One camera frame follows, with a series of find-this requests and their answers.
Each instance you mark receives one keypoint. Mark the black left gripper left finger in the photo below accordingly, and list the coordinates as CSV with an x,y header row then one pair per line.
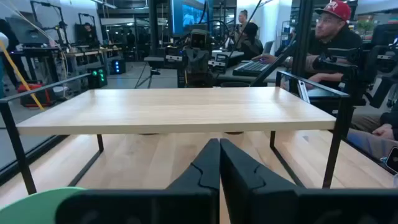
x,y
199,199

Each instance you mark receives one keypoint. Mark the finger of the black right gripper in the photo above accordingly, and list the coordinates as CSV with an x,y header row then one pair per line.
x,y
192,67
205,67

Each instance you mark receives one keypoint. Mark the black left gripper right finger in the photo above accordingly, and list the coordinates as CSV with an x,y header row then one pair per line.
x,y
248,193

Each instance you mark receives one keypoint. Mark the green plastic cup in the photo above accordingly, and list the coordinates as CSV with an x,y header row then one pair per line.
x,y
28,208

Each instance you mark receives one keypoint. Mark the blue display screen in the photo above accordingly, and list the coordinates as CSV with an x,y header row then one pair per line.
x,y
191,15

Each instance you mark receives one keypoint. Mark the black keyboard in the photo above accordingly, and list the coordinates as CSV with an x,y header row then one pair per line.
x,y
250,68

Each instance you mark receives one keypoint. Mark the person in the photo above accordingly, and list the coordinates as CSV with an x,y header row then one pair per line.
x,y
367,143
242,21
332,40
250,43
88,32

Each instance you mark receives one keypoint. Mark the computer with blue lights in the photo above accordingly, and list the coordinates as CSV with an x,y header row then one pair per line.
x,y
117,66

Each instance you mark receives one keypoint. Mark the computer with green lights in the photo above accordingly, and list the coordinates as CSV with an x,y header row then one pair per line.
x,y
97,77

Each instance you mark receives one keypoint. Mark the red box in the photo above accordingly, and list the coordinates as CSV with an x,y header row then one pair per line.
x,y
34,96

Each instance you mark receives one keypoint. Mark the smartphone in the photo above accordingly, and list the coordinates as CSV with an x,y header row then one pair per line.
x,y
393,160

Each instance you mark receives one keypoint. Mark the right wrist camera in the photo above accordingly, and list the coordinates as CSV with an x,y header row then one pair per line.
x,y
198,40

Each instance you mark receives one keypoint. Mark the black vertical frame post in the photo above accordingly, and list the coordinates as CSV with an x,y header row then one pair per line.
x,y
153,28
303,31

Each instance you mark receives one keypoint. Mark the wooden shelf with black frame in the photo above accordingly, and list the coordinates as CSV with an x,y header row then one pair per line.
x,y
174,105

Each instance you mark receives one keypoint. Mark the black table frame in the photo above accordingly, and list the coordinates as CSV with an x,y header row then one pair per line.
x,y
18,168

